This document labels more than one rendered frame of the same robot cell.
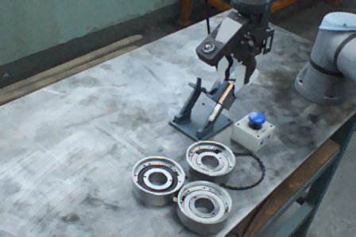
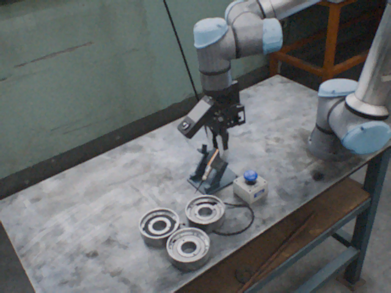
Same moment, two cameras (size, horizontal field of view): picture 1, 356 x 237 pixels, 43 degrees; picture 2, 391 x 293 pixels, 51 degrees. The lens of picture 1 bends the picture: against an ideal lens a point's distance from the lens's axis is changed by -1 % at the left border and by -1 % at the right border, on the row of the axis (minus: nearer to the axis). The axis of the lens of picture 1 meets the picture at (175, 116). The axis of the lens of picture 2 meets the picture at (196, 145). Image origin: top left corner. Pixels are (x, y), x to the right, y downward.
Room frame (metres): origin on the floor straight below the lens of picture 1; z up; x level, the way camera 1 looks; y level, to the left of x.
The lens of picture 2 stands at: (-0.03, -0.35, 1.62)
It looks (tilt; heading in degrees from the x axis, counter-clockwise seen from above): 36 degrees down; 20
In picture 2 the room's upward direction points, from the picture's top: 6 degrees counter-clockwise
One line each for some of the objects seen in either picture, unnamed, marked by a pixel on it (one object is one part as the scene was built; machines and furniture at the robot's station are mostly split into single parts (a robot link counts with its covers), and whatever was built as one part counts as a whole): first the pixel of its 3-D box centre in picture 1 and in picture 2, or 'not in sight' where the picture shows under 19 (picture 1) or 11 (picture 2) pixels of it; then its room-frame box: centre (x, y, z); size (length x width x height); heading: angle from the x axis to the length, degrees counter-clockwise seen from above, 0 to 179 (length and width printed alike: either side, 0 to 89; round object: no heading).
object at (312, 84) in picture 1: (326, 75); (333, 134); (1.11, -0.40, 0.85); 0.15 x 0.15 x 0.10
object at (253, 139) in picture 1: (254, 131); (252, 186); (0.84, -0.19, 0.82); 0.08 x 0.07 x 0.05; 143
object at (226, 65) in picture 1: (230, 68); (219, 137); (0.84, -0.10, 0.98); 0.06 x 0.03 x 0.09; 138
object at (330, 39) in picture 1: (341, 40); (338, 103); (1.10, -0.40, 0.97); 0.13 x 0.12 x 0.14; 25
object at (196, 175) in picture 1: (209, 164); (205, 213); (0.71, -0.09, 0.82); 0.10 x 0.10 x 0.04
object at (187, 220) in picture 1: (203, 207); (189, 249); (0.59, -0.08, 0.82); 0.10 x 0.10 x 0.04
